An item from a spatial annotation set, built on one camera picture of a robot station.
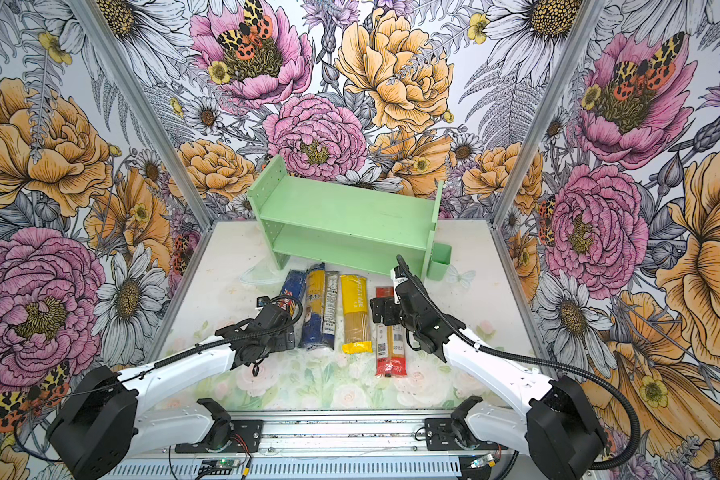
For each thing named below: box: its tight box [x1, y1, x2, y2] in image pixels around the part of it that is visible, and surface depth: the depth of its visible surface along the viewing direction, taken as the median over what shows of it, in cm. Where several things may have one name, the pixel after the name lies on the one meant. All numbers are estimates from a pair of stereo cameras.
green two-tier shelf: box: [247, 155, 452, 282], surface depth 86 cm
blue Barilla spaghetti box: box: [277, 269, 307, 318], surface depth 101 cm
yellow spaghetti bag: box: [340, 274, 373, 354], surface depth 95 cm
